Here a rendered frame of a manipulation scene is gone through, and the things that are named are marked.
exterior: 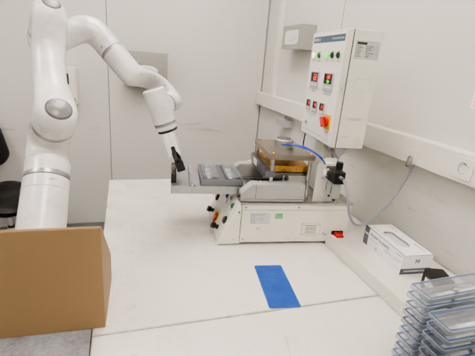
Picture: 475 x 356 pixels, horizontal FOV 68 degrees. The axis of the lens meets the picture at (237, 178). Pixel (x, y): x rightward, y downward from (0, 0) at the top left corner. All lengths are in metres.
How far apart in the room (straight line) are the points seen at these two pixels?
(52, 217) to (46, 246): 0.13
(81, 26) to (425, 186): 1.39
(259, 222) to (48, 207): 0.74
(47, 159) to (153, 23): 1.91
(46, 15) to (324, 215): 1.18
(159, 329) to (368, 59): 1.09
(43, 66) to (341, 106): 0.99
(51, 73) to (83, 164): 1.76
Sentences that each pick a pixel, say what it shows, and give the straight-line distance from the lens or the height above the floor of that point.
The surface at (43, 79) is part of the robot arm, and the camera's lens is 1.24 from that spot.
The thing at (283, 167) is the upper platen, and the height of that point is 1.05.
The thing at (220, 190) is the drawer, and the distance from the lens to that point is 1.36.
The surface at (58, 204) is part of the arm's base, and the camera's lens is 1.05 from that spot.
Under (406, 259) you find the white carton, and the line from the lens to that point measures 1.33.
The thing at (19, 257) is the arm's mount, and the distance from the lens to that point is 0.96.
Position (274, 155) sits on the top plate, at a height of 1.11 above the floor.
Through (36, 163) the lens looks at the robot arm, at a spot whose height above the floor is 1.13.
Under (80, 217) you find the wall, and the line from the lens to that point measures 3.12.
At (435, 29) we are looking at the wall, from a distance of 1.58.
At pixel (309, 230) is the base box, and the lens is 1.46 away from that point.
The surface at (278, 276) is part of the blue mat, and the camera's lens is 1.25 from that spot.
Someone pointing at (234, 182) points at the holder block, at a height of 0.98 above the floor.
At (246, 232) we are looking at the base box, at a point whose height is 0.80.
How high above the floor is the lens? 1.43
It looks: 18 degrees down
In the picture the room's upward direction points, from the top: 5 degrees clockwise
